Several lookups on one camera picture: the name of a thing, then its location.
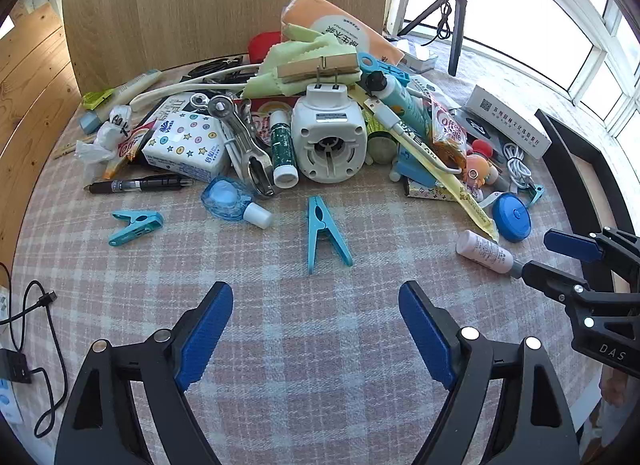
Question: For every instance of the small blue clip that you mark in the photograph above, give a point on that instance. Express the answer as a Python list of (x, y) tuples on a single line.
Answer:
[(535, 195)]

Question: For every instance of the yellow long packet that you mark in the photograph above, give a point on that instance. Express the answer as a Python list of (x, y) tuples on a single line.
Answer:
[(450, 180)]

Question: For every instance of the white device box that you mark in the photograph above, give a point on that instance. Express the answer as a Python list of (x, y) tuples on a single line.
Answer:
[(417, 57)]

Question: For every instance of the blue clothespin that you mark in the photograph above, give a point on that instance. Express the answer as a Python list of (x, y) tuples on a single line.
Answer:
[(137, 225), (320, 230)]

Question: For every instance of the crumpled plastic wrap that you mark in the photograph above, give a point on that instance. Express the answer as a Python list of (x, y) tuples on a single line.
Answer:
[(100, 142)]

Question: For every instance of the black tray container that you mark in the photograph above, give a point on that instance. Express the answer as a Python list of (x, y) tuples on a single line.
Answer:
[(575, 137)]

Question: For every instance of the white cardboard box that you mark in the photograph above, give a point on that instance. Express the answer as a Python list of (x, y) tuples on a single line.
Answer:
[(510, 117)]

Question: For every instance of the wooden board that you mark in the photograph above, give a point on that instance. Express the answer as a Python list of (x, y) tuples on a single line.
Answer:
[(200, 5)]

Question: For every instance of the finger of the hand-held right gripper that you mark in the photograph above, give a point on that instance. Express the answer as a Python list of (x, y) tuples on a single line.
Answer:
[(570, 244), (550, 279)]

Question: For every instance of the orange snack packet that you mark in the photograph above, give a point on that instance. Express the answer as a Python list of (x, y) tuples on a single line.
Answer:
[(445, 132)]

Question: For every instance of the small doll figure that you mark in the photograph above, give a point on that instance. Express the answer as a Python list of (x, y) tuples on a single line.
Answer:
[(477, 167)]

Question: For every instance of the clear blue bottle white cap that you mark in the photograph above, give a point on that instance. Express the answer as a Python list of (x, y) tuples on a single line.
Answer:
[(227, 197)]

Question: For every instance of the wooden clothespin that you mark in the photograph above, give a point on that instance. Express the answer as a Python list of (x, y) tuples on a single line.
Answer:
[(320, 69)]

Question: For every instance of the metal nail clipper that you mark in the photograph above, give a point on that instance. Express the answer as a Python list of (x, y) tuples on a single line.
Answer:
[(235, 130)]

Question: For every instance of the star print tissue pack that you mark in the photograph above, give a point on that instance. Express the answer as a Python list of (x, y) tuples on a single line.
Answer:
[(187, 145)]

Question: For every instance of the black pen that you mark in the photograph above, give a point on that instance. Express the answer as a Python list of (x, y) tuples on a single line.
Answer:
[(140, 185)]

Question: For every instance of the red white snack packet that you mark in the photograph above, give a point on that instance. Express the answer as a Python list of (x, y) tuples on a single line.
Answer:
[(262, 115)]

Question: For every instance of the green lip balm tube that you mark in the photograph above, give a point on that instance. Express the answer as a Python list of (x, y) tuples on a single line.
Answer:
[(282, 150)]

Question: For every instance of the printed white lighter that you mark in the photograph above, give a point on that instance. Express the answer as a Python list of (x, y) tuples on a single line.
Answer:
[(430, 191)]

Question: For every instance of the teal sachet packet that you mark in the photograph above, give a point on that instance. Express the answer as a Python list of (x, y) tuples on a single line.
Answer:
[(402, 95)]

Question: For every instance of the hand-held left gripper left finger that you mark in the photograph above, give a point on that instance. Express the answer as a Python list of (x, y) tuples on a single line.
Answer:
[(207, 335)]

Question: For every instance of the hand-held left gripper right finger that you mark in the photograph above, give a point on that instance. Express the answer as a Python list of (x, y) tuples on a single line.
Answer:
[(425, 335)]

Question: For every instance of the red cloth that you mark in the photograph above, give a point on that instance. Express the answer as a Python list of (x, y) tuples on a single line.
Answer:
[(263, 45)]

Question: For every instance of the plaid tablecloth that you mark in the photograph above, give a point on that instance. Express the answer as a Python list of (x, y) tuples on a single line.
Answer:
[(310, 370)]

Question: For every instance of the white green tube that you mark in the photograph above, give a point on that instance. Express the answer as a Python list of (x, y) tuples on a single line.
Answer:
[(127, 90)]

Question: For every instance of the green cloth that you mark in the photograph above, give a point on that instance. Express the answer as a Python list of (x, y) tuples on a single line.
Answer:
[(285, 70)]

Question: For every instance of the blue tape measure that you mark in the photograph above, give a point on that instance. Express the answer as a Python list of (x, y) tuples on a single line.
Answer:
[(511, 217)]

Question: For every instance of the orange tissue pack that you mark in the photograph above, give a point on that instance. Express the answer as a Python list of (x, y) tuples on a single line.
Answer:
[(345, 30)]

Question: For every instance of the white plug adapter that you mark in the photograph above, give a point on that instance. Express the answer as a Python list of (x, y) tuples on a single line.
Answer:
[(327, 135)]

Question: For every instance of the black adapter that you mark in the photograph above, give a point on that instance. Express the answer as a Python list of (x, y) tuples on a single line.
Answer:
[(12, 367)]

